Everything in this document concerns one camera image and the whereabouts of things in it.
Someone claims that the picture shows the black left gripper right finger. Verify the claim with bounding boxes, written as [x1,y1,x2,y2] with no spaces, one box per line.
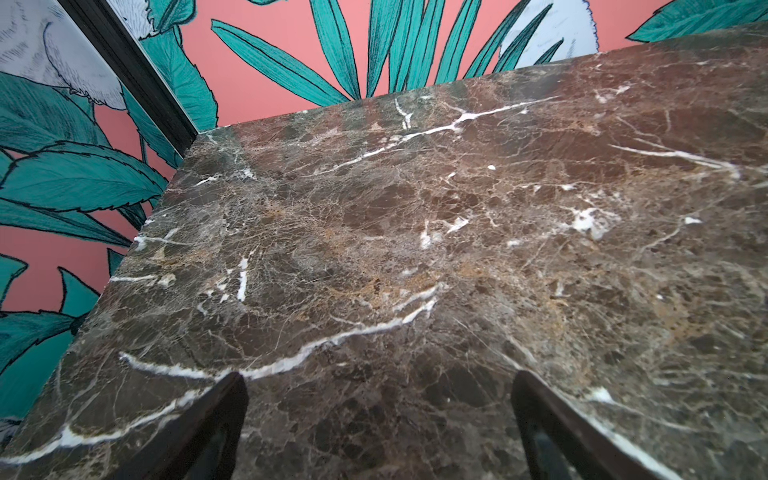
[511,370,656,479]

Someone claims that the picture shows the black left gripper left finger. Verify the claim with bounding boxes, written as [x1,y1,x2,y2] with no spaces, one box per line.
[108,372,249,479]

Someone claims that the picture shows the black corner frame post left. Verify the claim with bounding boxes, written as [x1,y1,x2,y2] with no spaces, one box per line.
[59,0,198,155]

